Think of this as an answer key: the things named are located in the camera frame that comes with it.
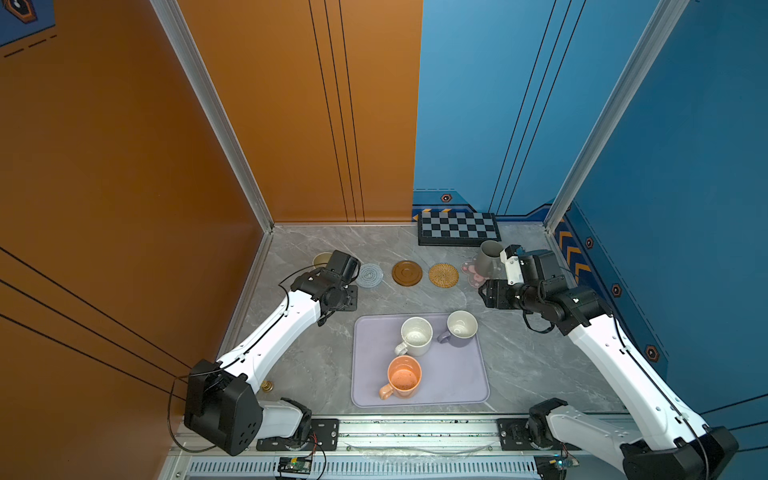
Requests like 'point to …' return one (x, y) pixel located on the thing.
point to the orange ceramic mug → (404, 374)
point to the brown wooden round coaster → (407, 273)
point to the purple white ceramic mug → (461, 327)
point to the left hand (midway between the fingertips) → (347, 295)
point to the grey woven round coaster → (370, 276)
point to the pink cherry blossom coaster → (468, 268)
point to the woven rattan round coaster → (444, 275)
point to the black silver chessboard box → (457, 229)
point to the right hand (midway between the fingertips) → (488, 290)
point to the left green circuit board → (296, 465)
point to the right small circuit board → (554, 466)
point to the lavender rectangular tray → (450, 374)
